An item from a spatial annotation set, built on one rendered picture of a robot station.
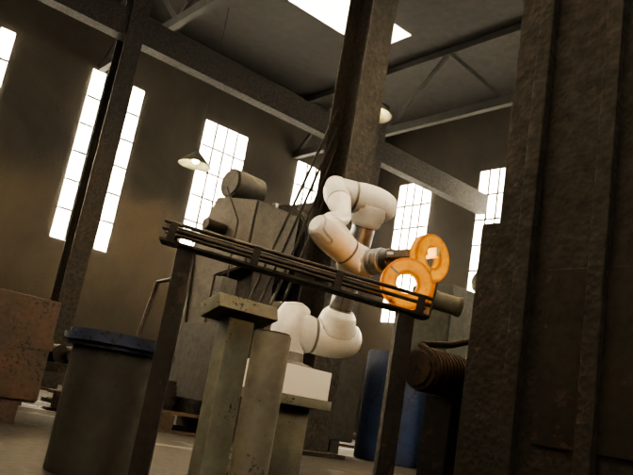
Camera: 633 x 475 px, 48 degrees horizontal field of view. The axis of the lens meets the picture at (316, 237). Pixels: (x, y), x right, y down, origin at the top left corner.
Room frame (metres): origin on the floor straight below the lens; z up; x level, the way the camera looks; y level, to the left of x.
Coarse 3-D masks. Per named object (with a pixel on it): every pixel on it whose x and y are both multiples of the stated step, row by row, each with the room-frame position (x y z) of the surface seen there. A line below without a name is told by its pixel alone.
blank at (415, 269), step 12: (396, 264) 2.05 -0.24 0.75; (408, 264) 2.05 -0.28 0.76; (420, 264) 2.06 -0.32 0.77; (384, 276) 2.05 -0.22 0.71; (396, 276) 2.05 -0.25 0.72; (420, 276) 2.06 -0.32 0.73; (384, 288) 2.05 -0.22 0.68; (420, 288) 2.06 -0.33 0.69; (432, 288) 2.06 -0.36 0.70; (396, 300) 2.05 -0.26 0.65
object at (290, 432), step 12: (288, 408) 2.97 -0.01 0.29; (300, 408) 3.01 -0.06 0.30; (288, 420) 2.98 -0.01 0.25; (300, 420) 3.02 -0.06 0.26; (276, 432) 2.94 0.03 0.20; (288, 432) 2.98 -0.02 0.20; (300, 432) 3.02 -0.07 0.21; (276, 444) 2.95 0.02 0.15; (288, 444) 2.99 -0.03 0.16; (300, 444) 3.03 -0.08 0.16; (276, 456) 2.96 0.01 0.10; (288, 456) 3.00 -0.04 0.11; (300, 456) 3.04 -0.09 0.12; (228, 468) 3.05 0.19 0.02; (276, 468) 2.96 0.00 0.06; (288, 468) 3.00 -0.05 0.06
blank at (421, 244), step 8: (416, 240) 2.17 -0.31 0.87; (424, 240) 2.17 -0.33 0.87; (432, 240) 2.19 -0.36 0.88; (440, 240) 2.21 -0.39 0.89; (416, 248) 2.15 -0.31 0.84; (424, 248) 2.17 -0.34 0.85; (440, 248) 2.21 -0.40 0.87; (416, 256) 2.15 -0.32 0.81; (424, 256) 2.17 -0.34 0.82; (440, 256) 2.22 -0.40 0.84; (448, 256) 2.24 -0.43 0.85; (424, 264) 2.17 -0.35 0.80; (432, 264) 2.24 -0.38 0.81; (440, 264) 2.22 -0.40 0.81; (448, 264) 2.24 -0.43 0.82; (432, 272) 2.20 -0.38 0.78; (440, 272) 2.22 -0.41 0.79; (440, 280) 2.22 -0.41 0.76
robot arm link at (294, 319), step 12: (288, 312) 2.99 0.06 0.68; (300, 312) 3.00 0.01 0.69; (276, 324) 3.01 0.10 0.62; (288, 324) 2.98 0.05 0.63; (300, 324) 3.00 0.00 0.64; (312, 324) 3.01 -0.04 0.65; (300, 336) 2.99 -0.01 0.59; (312, 336) 3.01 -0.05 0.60; (300, 348) 3.01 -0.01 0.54; (312, 348) 3.04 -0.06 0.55
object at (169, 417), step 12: (168, 384) 5.06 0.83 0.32; (168, 396) 5.07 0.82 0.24; (48, 408) 5.26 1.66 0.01; (168, 408) 5.09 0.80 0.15; (180, 408) 5.16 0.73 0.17; (192, 408) 5.18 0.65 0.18; (168, 420) 5.01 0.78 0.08; (180, 420) 5.86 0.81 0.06; (168, 432) 5.02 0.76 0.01; (180, 432) 5.07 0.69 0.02; (192, 432) 5.51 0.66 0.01
